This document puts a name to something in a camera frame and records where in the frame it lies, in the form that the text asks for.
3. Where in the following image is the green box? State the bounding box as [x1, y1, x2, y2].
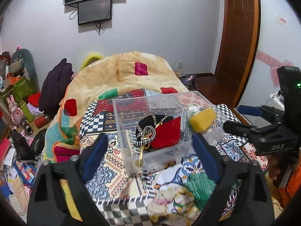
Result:
[1, 76, 37, 103]

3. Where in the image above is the green knitted cloth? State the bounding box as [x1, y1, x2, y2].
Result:
[184, 173, 216, 211]

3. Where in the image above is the red velvet pouch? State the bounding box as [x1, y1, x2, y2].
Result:
[150, 116, 181, 150]

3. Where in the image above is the right hand orange sleeve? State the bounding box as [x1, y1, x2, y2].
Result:
[268, 155, 282, 181]

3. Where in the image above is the dark purple garment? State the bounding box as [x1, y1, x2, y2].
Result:
[39, 58, 74, 119]

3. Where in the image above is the brown wooden door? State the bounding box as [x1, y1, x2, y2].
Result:
[215, 0, 261, 108]

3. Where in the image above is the small wall monitor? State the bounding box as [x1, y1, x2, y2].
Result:
[78, 0, 112, 25]

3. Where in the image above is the floral yellow white scrunchie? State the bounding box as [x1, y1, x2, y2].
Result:
[146, 186, 200, 225]

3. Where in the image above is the yellow sponge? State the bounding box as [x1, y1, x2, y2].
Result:
[189, 108, 217, 133]

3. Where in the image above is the clear plastic storage box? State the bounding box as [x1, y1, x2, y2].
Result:
[113, 91, 228, 176]

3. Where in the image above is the beige colourful fleece blanket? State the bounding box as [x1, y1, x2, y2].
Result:
[43, 52, 188, 162]

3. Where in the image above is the grey dinosaur plush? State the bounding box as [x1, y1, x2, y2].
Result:
[8, 48, 40, 90]

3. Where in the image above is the red cylinder can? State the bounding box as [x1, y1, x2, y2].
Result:
[34, 115, 50, 129]

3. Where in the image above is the patterned patchwork tablecloth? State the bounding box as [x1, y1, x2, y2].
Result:
[79, 89, 267, 225]

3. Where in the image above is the pink bunny toy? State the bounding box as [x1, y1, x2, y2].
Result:
[7, 95, 24, 125]

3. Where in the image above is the black pouch with gold chain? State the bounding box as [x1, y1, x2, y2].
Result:
[133, 115, 173, 147]

